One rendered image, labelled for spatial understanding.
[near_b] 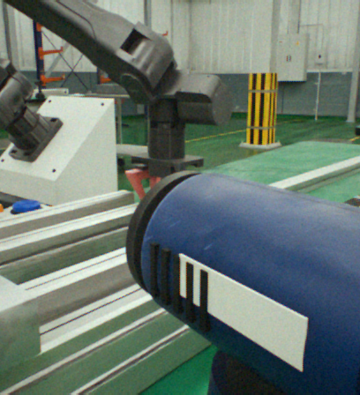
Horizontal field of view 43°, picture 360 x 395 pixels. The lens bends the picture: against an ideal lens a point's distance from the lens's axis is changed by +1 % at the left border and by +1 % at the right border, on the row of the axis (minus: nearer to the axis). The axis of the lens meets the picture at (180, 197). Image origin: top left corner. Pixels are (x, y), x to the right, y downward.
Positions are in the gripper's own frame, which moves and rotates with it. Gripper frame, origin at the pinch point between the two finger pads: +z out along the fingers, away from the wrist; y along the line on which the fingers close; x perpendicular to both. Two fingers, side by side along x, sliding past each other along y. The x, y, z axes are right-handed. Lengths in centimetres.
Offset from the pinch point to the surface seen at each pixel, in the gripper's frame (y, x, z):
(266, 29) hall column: -316, 546, -87
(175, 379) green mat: 24.5, -25.2, 4.6
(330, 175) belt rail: 3, 56, 3
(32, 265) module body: 4.7, -26.7, -0.9
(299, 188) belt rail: 1.9, 41.6, 3.2
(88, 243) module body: 4.8, -19.1, -1.3
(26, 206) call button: -11.6, -17.7, -2.5
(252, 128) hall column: -329, 542, 54
